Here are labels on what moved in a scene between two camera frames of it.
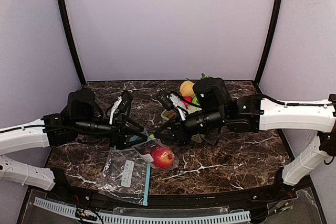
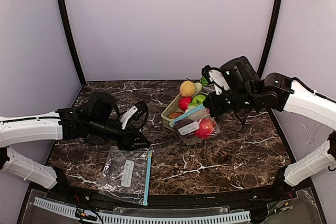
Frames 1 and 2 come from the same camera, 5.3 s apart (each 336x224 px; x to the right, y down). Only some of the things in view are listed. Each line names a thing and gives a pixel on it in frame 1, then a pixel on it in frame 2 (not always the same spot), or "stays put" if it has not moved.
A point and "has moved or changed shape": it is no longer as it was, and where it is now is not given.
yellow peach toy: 186,88 stays put
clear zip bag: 126,175 stays put
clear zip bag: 158,154 has moved or changed shape
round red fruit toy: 188,98 stays put
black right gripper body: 177,128 → 213,103
